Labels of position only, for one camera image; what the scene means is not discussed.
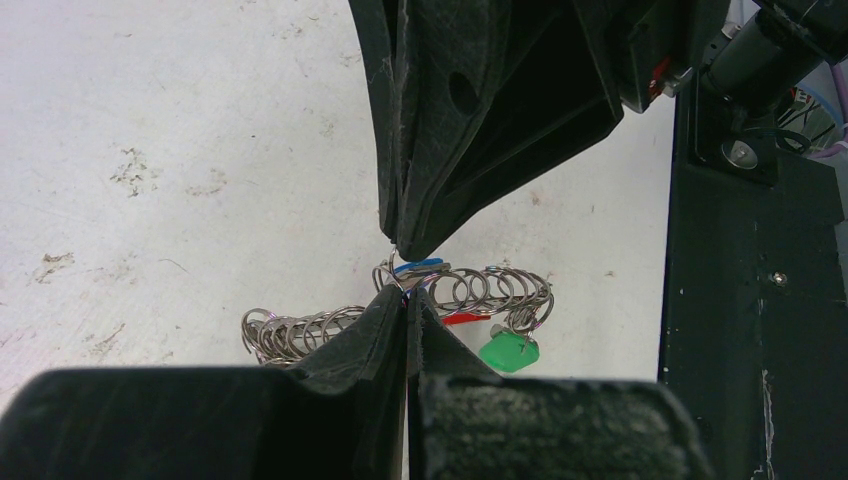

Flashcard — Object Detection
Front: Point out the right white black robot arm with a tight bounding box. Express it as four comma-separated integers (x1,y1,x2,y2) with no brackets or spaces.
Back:
350,1,847,260

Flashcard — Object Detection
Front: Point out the metal keyring with red handle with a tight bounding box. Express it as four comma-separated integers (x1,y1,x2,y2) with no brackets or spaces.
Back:
239,248,555,369

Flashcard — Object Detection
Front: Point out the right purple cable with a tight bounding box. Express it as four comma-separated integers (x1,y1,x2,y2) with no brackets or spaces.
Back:
808,62,848,162

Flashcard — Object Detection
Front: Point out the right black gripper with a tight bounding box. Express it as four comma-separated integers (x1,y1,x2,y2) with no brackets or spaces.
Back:
395,1,729,260

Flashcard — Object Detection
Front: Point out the key with blue tag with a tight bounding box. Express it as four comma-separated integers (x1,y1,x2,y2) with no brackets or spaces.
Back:
393,257,451,289

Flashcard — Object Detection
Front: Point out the key with green tag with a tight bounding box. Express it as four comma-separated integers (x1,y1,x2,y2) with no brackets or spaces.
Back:
478,324,541,374

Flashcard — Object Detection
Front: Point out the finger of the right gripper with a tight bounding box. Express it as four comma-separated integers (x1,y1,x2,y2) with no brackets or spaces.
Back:
349,0,398,241

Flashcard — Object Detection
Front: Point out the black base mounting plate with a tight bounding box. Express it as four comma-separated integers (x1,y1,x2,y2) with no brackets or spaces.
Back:
658,89,847,479

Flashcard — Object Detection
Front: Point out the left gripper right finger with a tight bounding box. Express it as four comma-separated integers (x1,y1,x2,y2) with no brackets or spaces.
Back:
407,290,713,479

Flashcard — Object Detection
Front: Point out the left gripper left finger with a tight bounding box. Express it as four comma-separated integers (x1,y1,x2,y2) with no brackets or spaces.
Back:
1,287,406,479

